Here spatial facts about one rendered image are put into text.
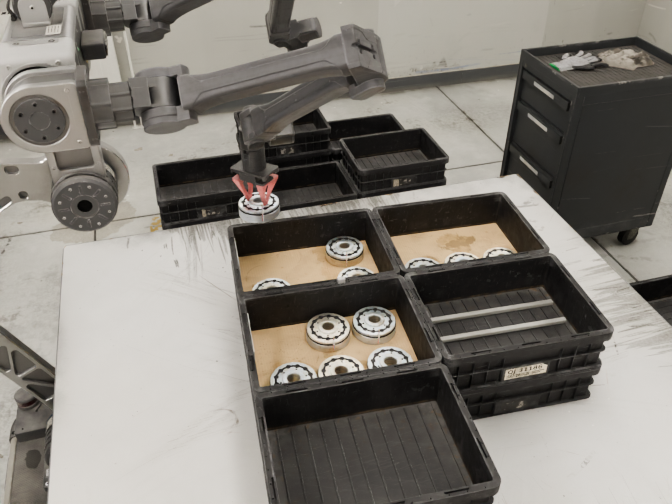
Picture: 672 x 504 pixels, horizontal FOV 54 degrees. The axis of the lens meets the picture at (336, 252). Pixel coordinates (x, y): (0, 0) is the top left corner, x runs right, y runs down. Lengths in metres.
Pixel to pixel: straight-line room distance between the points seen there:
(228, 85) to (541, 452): 1.03
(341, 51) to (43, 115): 0.51
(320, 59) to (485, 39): 3.96
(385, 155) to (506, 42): 2.34
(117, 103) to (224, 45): 3.29
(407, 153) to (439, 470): 1.93
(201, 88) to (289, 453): 0.72
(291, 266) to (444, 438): 0.66
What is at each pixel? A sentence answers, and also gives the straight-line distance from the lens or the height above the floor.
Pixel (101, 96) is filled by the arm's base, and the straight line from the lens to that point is 1.21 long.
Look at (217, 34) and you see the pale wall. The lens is 4.45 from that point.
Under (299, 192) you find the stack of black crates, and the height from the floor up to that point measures 0.38.
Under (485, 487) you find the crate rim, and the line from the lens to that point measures 1.24.
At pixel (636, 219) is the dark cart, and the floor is 0.19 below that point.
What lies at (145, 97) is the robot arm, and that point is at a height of 1.46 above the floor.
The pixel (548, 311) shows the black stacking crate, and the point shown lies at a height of 0.83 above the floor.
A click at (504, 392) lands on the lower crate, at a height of 0.78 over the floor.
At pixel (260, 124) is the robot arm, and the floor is 1.30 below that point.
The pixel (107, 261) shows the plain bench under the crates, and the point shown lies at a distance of 2.13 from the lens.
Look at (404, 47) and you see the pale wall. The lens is 4.82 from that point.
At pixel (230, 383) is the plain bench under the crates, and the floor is 0.70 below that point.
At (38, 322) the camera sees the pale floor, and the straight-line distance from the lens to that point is 3.11.
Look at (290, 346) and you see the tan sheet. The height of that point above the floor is 0.83.
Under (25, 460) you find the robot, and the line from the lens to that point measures 2.28.
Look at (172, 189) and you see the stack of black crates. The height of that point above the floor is 0.49.
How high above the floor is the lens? 1.94
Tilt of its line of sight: 37 degrees down
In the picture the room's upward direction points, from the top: straight up
